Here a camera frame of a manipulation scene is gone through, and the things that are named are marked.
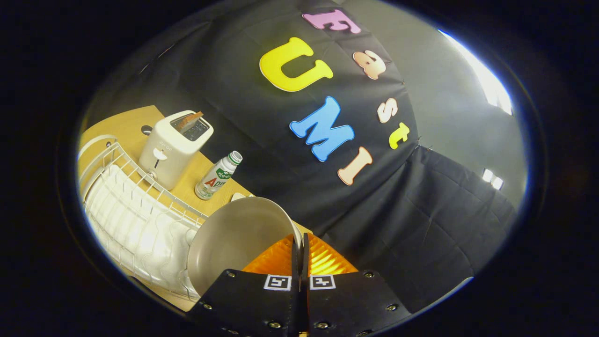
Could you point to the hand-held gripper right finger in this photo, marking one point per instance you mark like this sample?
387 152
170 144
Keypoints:
346 304

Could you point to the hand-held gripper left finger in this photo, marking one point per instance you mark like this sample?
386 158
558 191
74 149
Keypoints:
252 304

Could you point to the beige round plate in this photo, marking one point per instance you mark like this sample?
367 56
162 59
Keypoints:
234 238

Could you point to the white drink bottle green label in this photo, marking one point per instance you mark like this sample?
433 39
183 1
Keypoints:
215 178

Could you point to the black backdrop cloth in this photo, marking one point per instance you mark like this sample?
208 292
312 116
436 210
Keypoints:
262 154

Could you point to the white toaster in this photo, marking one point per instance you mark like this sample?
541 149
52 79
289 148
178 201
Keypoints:
168 150

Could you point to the small ceiling light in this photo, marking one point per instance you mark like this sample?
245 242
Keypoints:
492 179

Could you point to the brown toast slice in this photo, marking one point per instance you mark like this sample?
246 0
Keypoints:
189 120

